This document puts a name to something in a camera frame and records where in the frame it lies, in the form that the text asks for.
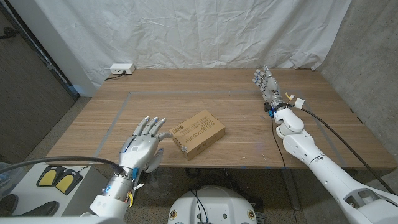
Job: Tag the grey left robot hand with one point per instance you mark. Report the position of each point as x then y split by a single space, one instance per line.
140 149

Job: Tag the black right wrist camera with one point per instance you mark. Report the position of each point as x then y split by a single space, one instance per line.
266 107

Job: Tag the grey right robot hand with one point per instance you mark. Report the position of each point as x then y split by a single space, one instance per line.
270 85

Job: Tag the silver coin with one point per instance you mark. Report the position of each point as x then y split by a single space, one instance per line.
184 148

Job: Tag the yellow black foot pedal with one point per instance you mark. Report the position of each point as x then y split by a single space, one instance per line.
48 178
65 184

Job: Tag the white backdrop sheet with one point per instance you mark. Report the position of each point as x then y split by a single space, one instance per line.
199 31

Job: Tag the white power strip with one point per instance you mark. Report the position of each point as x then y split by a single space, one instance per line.
122 68

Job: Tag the white pedal platform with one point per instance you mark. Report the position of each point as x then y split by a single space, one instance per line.
46 196

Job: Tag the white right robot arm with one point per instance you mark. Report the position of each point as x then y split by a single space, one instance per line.
311 149

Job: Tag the cardboard packing box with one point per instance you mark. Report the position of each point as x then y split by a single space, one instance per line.
197 130

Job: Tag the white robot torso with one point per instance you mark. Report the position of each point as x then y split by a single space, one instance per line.
217 205

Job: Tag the clear plastic bin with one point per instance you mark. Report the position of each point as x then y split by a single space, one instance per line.
8 180

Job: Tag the white robot shoulder housing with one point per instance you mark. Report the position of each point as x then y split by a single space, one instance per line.
62 221

